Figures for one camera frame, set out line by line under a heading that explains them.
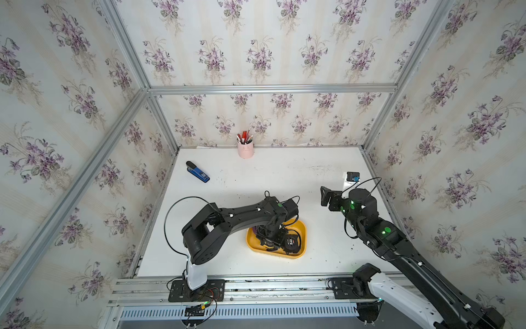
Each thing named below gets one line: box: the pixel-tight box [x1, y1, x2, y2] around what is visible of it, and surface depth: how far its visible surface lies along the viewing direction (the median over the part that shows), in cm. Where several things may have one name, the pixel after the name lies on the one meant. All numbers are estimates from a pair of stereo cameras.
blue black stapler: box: [185, 160, 211, 184], surface depth 109 cm
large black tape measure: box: [283, 233, 300, 255], surface depth 82 cm
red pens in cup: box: [236, 126, 253, 145], surface depth 113 cm
